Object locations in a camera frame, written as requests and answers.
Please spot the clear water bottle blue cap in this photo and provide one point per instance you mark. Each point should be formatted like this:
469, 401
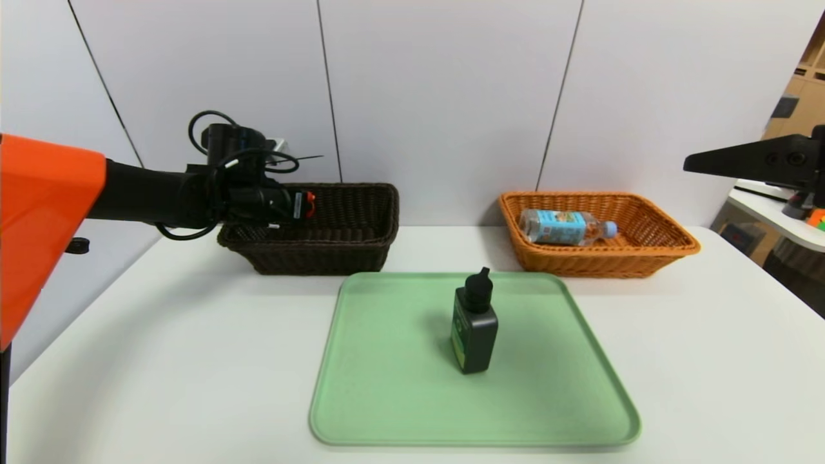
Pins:
561, 227

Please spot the black cone shaped item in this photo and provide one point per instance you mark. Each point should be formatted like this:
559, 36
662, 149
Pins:
799, 207

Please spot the dark brown wicker basket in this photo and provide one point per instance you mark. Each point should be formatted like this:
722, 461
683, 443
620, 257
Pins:
348, 251

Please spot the orange wicker basket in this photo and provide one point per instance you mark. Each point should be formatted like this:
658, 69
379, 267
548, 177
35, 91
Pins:
644, 261

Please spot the black and orange left arm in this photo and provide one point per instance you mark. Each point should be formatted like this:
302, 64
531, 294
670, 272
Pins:
38, 212

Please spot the white power strip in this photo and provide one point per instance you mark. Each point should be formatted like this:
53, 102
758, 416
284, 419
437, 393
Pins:
757, 190

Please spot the light green plastic tray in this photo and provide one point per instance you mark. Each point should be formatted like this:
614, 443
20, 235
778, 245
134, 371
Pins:
399, 399

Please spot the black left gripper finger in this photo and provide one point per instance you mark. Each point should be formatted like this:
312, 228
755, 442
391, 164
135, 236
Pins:
309, 215

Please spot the wooden shelf cabinet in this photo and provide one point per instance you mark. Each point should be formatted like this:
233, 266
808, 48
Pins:
805, 84

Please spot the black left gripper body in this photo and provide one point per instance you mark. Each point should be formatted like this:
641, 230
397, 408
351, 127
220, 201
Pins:
298, 206

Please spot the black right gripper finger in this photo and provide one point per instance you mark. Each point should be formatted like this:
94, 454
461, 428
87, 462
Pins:
760, 161

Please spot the black bottle with green label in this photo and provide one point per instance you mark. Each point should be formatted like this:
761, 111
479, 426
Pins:
477, 341

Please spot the dark brown bin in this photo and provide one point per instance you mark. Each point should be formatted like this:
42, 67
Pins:
799, 277

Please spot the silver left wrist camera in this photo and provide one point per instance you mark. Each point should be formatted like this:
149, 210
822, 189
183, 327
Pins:
276, 147

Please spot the white side table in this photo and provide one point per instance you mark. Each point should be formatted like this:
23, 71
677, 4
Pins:
767, 216

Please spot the colourful toy cube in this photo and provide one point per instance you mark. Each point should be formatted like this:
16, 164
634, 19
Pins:
818, 220

